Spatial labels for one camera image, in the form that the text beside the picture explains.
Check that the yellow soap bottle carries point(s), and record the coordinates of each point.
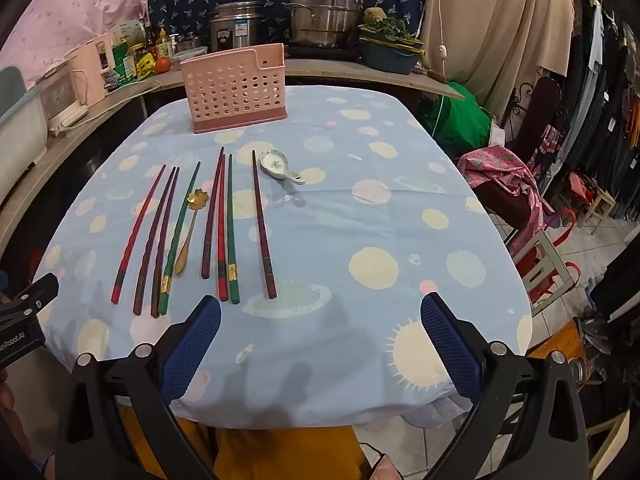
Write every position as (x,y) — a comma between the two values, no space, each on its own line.
(164,45)

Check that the wooden stool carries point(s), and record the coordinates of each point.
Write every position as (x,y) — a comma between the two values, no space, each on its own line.
(604,207)

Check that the red stool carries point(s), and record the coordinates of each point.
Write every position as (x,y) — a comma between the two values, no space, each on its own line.
(547,270)

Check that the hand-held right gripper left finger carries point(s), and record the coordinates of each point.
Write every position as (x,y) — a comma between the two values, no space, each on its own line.
(192,345)

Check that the gold flower spoon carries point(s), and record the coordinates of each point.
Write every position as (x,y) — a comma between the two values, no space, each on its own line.
(189,232)

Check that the person's orange pants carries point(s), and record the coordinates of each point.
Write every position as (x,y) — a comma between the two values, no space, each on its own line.
(280,452)

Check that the steel steamer pot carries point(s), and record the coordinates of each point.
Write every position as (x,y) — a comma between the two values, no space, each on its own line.
(325,10)

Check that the red and black chopstick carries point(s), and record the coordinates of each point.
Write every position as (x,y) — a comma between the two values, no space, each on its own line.
(137,235)

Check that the white carton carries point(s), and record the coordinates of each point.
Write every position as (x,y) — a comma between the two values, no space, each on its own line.
(127,31)

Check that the tomato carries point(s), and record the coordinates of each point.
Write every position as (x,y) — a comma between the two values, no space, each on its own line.
(164,65)

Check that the tan loofah sponge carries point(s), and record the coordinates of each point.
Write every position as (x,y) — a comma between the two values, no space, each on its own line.
(372,14)

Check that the clear food container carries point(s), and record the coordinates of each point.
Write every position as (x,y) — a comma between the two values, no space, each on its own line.
(189,57)

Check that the dark sauce bottle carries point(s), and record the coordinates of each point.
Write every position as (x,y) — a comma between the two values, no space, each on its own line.
(148,34)

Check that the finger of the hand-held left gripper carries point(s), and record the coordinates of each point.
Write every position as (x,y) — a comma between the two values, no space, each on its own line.
(35,292)

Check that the green chopstick gold band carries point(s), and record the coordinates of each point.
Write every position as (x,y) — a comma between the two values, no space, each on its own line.
(232,240)
(177,240)

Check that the yellow snack packet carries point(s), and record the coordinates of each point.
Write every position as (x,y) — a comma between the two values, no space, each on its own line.
(145,66)

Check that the steel rice cooker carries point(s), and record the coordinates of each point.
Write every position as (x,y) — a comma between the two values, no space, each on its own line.
(240,25)

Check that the green can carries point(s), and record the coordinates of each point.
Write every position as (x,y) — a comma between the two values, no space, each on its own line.
(122,65)

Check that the pink dotted cloth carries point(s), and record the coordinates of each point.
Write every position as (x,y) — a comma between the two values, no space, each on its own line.
(75,5)

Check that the maroon chopstick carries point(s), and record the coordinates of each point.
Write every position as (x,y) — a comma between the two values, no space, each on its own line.
(212,220)
(263,230)

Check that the white plastic dish box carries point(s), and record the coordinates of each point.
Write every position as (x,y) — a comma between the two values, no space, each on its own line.
(20,135)

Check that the black induction cooktop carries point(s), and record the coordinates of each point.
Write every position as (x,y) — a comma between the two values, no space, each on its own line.
(320,51)

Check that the row of hanging clothes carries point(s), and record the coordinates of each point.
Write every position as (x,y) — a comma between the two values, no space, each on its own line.
(610,90)

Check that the glass jar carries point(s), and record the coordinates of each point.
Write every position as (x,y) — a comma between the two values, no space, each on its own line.
(138,51)

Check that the dark brown chopstick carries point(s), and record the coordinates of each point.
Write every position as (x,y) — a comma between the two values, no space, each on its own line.
(164,245)
(152,245)

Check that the grey countertop board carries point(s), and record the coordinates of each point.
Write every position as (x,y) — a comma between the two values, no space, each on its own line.
(340,72)

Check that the pink electric kettle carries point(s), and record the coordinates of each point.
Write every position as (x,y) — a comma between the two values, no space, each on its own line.
(92,72)

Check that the beige curtain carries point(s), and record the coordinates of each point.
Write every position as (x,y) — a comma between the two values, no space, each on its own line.
(500,25)

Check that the blue planet print tablecloth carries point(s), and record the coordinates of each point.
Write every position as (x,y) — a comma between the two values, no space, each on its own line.
(350,220)

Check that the dark chair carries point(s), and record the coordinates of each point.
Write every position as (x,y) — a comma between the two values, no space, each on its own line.
(540,105)

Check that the white ceramic spoon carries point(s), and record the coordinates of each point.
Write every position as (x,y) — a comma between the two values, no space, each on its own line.
(274,164)

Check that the leafy greens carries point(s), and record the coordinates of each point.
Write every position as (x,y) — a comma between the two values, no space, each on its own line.
(387,27)

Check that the wood grain side shelf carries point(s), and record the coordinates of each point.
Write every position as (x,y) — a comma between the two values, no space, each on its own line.
(60,155)

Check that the green plastic bag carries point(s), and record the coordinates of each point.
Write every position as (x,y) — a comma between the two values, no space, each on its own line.
(457,120)

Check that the blue basin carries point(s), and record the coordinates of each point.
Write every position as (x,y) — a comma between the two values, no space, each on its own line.
(390,59)

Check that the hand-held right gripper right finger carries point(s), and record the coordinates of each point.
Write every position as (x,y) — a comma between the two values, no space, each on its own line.
(450,345)

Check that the pink floral cloth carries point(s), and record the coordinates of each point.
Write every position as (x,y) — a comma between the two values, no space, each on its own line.
(500,170)

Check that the pink perforated utensil holder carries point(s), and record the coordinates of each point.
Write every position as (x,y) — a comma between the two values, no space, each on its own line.
(232,90)

